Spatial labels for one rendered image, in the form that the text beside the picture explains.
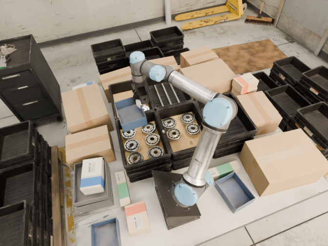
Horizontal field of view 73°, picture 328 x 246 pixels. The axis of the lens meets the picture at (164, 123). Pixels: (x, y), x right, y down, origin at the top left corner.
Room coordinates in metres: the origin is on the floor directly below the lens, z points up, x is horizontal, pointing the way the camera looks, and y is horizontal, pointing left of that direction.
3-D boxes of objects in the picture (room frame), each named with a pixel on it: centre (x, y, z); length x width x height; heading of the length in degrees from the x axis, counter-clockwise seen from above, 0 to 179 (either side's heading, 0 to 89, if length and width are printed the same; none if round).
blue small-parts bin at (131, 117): (0.93, 0.20, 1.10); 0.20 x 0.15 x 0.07; 17
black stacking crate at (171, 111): (0.94, -0.14, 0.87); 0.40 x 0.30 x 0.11; 13
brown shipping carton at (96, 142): (0.92, 0.54, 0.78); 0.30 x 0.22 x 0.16; 104
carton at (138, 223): (0.41, 0.20, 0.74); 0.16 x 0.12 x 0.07; 12
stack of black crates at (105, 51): (2.59, 0.64, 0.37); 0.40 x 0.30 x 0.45; 106
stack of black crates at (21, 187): (0.81, 1.23, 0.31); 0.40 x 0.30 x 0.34; 16
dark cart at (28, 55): (2.12, 1.55, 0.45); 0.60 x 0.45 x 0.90; 16
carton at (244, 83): (1.36, -0.69, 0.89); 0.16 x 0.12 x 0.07; 111
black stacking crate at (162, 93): (1.33, -0.05, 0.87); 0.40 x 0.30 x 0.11; 13
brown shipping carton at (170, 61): (1.74, -0.01, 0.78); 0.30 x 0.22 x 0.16; 100
